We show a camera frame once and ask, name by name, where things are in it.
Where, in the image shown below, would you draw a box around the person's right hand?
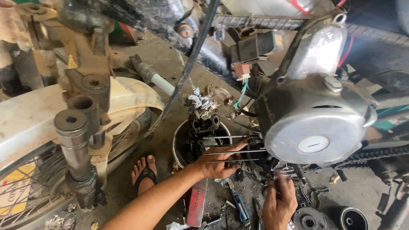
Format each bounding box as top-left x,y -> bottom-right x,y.
261,172 -> 298,230

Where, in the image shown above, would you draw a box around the person's left hand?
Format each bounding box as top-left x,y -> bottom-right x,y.
195,141 -> 250,180

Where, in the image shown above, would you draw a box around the thin steel engine stud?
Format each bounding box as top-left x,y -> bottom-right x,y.
203,149 -> 266,156
201,143 -> 264,148
202,134 -> 260,140
204,158 -> 266,163

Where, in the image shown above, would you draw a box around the blue utility knife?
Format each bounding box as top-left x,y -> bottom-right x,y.
228,180 -> 251,225

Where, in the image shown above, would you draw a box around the round grey clutch part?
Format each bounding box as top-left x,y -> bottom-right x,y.
293,207 -> 327,230

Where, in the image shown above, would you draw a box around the silver engine crankcase cover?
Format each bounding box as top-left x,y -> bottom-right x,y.
256,12 -> 378,167

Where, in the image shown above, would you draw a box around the round black clutch housing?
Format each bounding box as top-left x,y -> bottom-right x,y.
339,207 -> 369,230

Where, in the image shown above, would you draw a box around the red metal plate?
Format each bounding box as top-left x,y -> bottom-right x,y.
186,178 -> 208,228

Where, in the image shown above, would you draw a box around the black engine cylinder block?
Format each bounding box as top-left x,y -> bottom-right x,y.
189,114 -> 222,135

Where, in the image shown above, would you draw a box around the black coil spring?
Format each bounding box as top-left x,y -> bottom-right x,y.
377,192 -> 391,213

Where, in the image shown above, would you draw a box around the round metal bowl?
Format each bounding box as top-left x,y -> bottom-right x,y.
172,119 -> 233,169

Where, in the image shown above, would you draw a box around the dirty metal carburetor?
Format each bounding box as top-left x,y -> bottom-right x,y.
186,85 -> 234,121

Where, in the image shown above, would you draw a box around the crumpled white paper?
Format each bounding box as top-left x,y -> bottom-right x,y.
166,221 -> 190,230

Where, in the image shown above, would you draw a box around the red and white connector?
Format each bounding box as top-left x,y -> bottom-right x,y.
233,62 -> 252,81

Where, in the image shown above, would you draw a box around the teal body panel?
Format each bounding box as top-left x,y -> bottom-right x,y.
373,105 -> 409,131

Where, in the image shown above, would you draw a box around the black flip-flop sandal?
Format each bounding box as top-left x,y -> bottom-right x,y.
133,167 -> 158,198

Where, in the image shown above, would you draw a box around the person's bare foot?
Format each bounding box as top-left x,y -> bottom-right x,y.
131,155 -> 158,197

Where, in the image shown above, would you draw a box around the black electrical control box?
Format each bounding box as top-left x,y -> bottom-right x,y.
230,30 -> 284,65

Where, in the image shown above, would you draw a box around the grey and white tube tool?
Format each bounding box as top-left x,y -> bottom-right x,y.
129,54 -> 181,98

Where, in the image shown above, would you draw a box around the ribbed steel bar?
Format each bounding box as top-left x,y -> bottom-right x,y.
211,14 -> 409,48

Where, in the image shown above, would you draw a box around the white plastic tank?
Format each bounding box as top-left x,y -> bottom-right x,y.
220,0 -> 320,17

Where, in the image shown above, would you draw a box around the grey steel fork tube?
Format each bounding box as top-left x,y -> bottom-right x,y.
66,95 -> 107,151
53,109 -> 99,212

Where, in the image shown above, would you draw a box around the rusty steering fork clamp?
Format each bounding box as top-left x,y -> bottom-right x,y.
16,3 -> 123,125

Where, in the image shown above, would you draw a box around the spoked motorcycle front wheel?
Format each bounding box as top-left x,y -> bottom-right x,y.
0,108 -> 153,228

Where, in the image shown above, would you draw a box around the white motorcycle front fender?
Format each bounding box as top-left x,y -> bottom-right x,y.
0,77 -> 165,179

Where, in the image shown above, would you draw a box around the yellow cardboard box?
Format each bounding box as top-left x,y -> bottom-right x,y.
0,162 -> 36,216

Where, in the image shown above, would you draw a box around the small loose cam chain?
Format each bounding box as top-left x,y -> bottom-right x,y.
298,185 -> 331,208

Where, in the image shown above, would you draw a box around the green and white wires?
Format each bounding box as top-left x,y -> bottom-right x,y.
233,78 -> 250,108

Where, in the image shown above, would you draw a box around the black motorcycle drive chain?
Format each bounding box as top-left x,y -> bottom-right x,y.
332,145 -> 409,169

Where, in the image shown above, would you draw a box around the red wire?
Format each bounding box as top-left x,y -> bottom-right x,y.
337,36 -> 354,68

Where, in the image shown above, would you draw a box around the long black cable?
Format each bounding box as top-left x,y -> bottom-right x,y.
143,0 -> 222,138

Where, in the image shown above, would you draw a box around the black motorcycle frame tube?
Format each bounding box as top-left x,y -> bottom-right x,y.
57,0 -> 246,85

